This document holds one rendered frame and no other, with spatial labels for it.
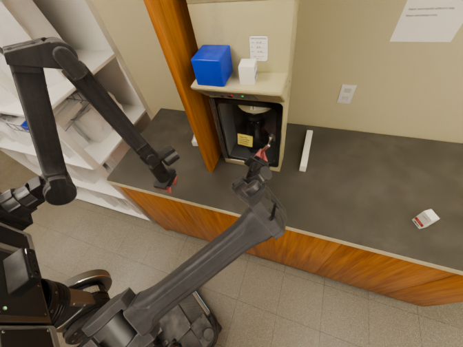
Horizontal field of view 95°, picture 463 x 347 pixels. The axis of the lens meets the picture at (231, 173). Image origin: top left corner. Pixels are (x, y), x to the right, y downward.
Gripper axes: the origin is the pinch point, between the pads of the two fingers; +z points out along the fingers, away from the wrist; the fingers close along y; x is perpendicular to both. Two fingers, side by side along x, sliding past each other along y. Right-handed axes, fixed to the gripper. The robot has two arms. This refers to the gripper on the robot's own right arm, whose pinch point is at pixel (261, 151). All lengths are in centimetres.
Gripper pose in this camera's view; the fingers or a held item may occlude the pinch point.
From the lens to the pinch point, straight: 101.3
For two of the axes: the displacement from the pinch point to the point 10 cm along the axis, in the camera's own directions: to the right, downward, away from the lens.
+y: -8.5, -4.8, -2.1
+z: 3.1, -7.8, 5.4
